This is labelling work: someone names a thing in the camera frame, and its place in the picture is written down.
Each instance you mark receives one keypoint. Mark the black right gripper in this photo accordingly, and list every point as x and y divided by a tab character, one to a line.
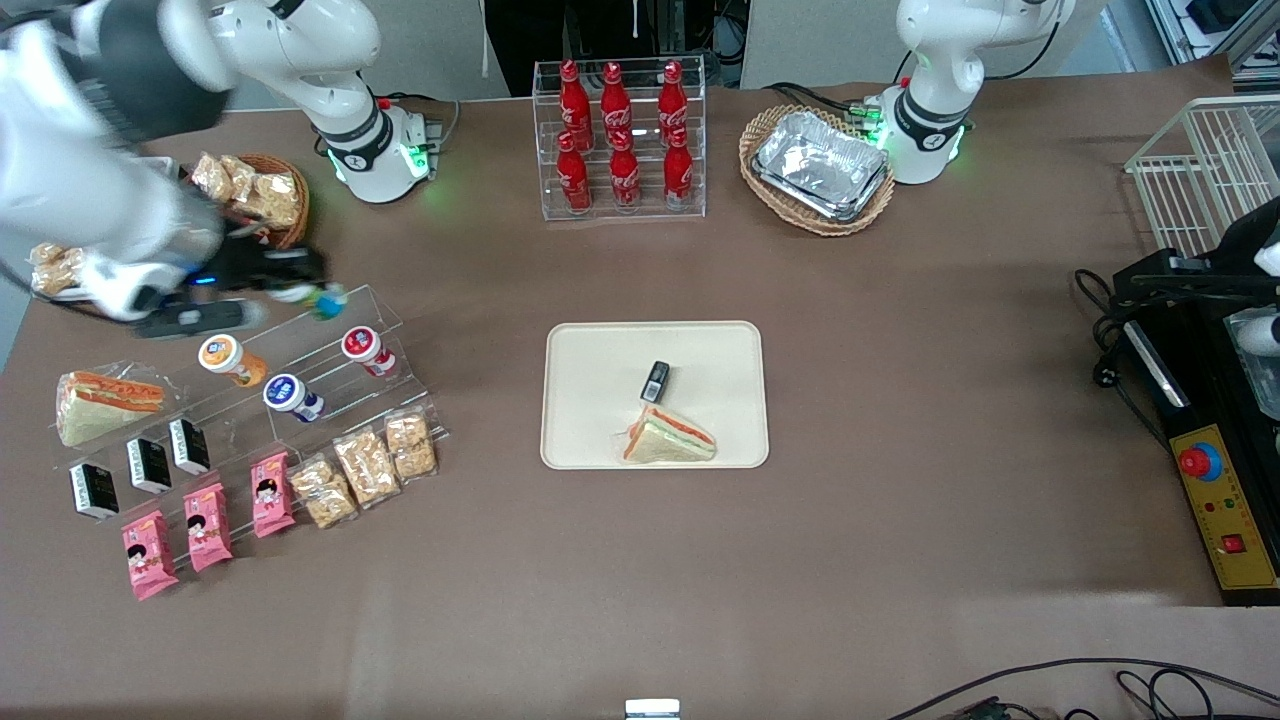
252	268

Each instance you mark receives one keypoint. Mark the green gum bottle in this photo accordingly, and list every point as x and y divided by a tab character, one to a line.
328	302

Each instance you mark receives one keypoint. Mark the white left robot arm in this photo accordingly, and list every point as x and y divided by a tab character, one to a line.
935	110

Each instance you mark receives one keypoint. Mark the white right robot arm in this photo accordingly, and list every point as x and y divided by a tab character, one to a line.
80	170

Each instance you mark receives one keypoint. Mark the red gum bottle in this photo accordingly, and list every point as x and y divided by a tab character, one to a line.
368	350

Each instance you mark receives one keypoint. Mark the orange gum bottle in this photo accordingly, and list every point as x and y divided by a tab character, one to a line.
230	358

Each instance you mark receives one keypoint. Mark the blue gum bottle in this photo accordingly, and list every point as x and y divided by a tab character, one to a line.
292	396

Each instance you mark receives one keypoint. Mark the black gum box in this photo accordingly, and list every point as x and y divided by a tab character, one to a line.
148	465
655	382
94	490
189	446

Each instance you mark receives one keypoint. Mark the cream plastic tray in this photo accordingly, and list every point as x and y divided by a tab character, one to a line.
600	400

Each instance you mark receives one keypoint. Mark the clear acrylic tiered stand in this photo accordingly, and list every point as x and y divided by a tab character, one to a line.
330	325

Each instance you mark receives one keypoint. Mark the wicker basket with snack packets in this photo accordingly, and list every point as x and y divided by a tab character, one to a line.
290	225

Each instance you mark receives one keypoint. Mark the clear nut snack packet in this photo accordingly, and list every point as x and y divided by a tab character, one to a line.
55	268
245	178
212	175
278	200

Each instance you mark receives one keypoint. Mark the clear nut brittle packet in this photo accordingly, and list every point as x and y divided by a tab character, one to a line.
322	491
411	446
366	467

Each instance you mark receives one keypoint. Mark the pink snack packet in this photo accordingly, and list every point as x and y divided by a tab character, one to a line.
271	494
148	555
208	527

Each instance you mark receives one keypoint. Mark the wrapped triangle sandwich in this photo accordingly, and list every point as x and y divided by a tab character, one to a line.
670	438
100	408

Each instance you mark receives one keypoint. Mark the red cola bottle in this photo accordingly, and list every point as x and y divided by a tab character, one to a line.
678	169
571	92
625	172
574	173
672	92
615	93

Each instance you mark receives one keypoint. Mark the clear acrylic bottle rack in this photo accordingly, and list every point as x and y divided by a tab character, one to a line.
620	205

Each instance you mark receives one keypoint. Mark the dark figure behind table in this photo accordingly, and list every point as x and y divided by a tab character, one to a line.
600	30

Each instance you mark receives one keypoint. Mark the wicker basket with foil containers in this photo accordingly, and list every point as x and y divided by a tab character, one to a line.
800	222

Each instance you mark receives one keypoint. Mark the silver foil containers stack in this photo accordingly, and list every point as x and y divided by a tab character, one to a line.
820	165

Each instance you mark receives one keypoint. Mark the black machine with yellow panel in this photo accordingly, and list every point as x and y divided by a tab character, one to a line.
1200	400

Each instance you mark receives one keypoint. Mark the red emergency stop button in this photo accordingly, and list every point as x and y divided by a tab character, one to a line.
1197	461

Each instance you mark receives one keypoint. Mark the clear plastic container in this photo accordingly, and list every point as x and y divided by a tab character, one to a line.
1255	370

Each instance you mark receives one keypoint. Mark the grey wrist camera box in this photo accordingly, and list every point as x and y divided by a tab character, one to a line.
195	319

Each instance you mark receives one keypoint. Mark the aluminium frame with equipment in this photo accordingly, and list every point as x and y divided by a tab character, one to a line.
1215	25

